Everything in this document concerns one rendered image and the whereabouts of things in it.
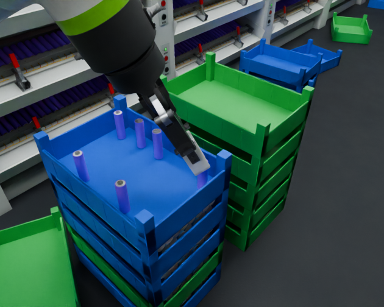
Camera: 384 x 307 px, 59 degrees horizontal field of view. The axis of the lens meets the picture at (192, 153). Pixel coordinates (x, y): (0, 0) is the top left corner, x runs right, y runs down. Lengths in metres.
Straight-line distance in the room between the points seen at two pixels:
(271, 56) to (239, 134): 1.08
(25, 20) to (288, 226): 0.86
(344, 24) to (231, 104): 1.78
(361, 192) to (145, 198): 0.76
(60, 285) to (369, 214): 0.86
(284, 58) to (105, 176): 1.23
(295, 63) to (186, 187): 1.18
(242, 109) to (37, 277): 0.65
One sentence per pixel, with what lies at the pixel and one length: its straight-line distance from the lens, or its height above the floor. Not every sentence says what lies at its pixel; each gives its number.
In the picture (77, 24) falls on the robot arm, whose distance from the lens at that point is 0.38.
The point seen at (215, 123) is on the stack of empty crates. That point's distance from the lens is 0.72.
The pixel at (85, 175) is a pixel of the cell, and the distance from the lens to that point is 0.64.
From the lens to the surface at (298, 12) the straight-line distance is 2.18.
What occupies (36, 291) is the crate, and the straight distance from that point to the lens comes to 0.93.
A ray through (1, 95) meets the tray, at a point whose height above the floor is 0.33.
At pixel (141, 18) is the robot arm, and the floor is 0.64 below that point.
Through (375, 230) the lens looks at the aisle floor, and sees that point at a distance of 1.09.
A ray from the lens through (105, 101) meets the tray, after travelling 1.22.
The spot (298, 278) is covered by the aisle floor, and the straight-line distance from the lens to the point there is 0.92.
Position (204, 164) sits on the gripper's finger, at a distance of 0.56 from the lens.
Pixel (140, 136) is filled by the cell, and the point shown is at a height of 0.36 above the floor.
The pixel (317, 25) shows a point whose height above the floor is 0.02.
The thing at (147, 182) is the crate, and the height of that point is 0.32.
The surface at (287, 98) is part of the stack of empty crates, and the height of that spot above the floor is 0.35.
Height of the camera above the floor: 0.76
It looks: 40 degrees down
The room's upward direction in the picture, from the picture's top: straight up
